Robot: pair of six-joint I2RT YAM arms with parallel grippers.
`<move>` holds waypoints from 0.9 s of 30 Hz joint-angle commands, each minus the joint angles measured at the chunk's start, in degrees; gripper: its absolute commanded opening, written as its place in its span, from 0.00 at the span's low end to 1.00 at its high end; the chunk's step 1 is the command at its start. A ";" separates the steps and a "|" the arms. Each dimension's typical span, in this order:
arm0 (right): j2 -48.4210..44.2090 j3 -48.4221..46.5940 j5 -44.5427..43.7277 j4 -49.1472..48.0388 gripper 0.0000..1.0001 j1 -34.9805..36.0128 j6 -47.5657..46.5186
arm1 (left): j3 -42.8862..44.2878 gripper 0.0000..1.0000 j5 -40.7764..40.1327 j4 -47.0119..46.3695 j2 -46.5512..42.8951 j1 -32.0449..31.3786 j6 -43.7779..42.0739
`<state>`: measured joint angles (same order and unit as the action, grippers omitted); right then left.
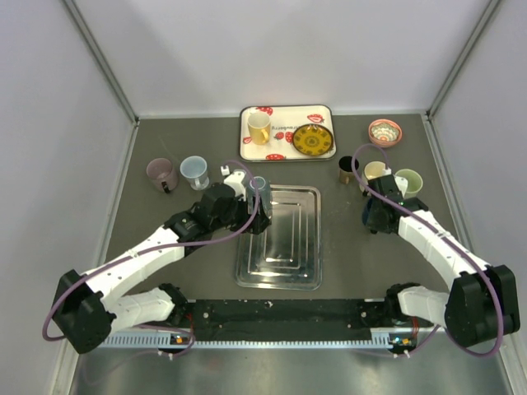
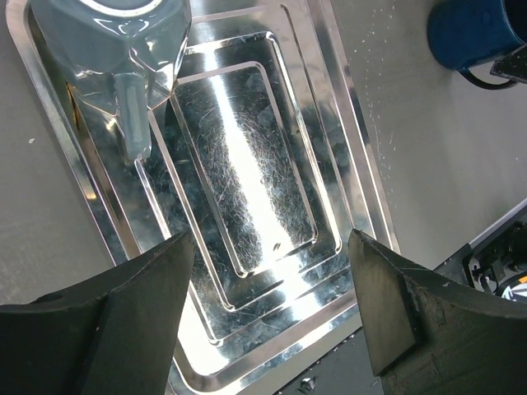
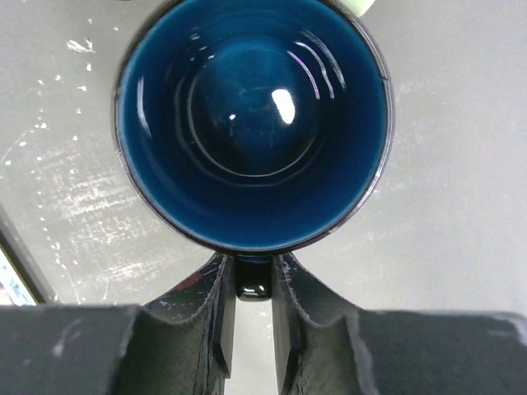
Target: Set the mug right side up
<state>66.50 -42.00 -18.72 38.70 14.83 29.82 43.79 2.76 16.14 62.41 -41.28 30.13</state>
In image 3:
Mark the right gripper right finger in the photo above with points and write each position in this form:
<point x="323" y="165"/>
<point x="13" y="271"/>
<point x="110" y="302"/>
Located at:
<point x="324" y="344"/>

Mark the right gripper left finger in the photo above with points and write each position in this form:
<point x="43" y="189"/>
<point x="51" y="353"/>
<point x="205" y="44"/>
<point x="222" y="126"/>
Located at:
<point x="180" y="343"/>

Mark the dark blue mug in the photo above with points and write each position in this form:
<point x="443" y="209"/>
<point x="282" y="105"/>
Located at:
<point x="253" y="128"/>

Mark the light green mug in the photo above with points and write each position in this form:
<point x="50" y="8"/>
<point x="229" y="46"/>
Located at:
<point x="353" y="8"/>

